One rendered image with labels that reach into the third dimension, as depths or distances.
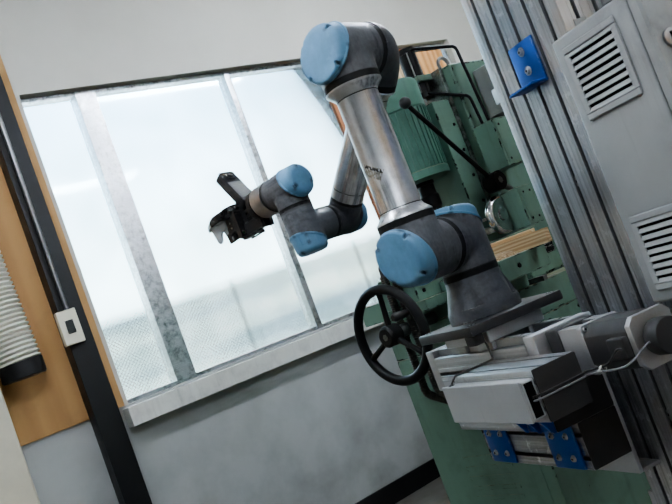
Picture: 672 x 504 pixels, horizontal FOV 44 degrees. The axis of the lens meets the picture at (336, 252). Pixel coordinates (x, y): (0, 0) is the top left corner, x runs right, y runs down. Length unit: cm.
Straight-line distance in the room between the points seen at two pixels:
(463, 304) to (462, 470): 98
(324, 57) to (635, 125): 59
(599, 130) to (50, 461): 237
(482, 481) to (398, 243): 113
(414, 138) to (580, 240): 96
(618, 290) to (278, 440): 225
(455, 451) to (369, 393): 140
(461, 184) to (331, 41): 105
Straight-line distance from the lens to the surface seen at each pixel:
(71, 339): 317
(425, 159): 245
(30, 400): 321
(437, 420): 253
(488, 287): 165
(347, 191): 182
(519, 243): 234
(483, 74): 267
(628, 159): 140
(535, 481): 238
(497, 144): 254
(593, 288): 163
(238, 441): 350
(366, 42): 164
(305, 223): 176
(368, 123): 159
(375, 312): 257
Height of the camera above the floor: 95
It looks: 3 degrees up
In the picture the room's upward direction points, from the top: 21 degrees counter-clockwise
